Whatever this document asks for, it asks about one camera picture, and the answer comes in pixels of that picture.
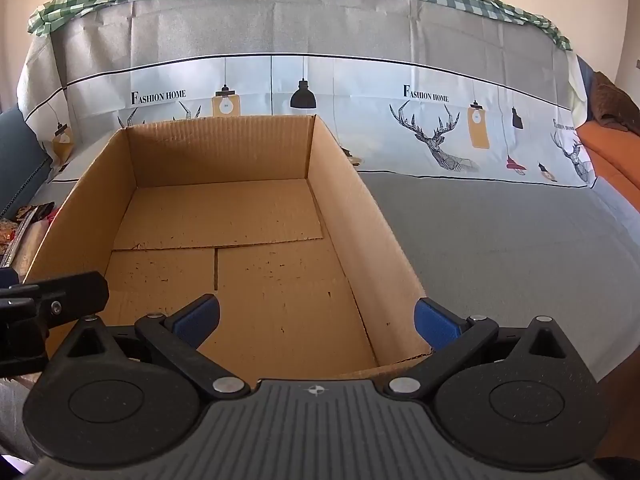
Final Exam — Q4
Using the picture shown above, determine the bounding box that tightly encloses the brown blanket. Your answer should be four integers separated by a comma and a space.
589, 72, 640, 134

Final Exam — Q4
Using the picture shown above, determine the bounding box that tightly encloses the grey deer print sofa cover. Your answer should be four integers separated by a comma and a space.
17, 0, 639, 377

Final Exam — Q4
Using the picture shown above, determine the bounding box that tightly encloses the orange sofa cushion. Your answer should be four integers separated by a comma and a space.
577, 122, 640, 209

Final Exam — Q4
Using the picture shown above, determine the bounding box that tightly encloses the brown cardboard box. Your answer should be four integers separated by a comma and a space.
26, 116, 431, 384

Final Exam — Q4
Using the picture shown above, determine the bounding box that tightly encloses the black cracker package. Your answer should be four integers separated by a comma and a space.
13, 202, 54, 223

